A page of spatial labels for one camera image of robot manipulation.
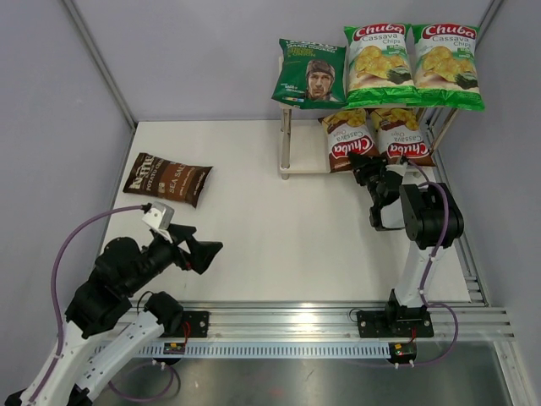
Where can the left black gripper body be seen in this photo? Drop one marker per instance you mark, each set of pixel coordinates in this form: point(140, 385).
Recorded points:
point(163, 254)

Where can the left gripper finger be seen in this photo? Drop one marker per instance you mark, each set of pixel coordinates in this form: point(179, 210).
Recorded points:
point(202, 253)
point(180, 233)

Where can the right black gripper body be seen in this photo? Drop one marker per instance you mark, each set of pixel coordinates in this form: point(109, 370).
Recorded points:
point(370, 177)

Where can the brown Chuba cassava chips bag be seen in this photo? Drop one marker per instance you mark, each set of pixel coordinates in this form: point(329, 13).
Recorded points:
point(398, 136)

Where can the brown Kettle sea salt bag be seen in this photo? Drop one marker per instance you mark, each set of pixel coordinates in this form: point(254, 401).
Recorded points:
point(158, 177)

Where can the dark green Real chips bag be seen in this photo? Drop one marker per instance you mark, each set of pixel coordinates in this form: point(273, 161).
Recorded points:
point(311, 75)

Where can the green Chuba cassava chips bag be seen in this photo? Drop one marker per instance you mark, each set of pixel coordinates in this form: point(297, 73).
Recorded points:
point(445, 73)

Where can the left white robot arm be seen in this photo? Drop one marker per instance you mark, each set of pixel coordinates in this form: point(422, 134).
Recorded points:
point(72, 375)

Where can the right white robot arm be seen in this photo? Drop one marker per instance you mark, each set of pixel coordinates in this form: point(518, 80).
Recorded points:
point(432, 221)

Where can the white two-tier wooden shelf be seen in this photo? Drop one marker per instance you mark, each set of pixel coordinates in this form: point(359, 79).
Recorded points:
point(303, 146)

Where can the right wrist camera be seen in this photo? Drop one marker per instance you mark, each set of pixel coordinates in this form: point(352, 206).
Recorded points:
point(398, 170)

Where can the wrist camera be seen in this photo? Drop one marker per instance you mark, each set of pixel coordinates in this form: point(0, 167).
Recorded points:
point(398, 170)
point(157, 216)

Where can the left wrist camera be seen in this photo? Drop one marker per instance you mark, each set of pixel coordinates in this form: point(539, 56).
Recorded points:
point(157, 216)

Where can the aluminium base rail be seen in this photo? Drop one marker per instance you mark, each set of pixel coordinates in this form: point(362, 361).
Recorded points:
point(260, 331)

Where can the right aluminium frame post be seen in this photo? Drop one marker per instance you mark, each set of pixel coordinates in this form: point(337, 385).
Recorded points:
point(483, 21)

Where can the aluminium frame post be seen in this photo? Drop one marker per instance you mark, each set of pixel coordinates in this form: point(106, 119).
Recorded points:
point(483, 21)
point(83, 31)

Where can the left aluminium frame post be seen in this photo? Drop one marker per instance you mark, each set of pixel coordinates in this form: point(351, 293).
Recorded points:
point(83, 31)

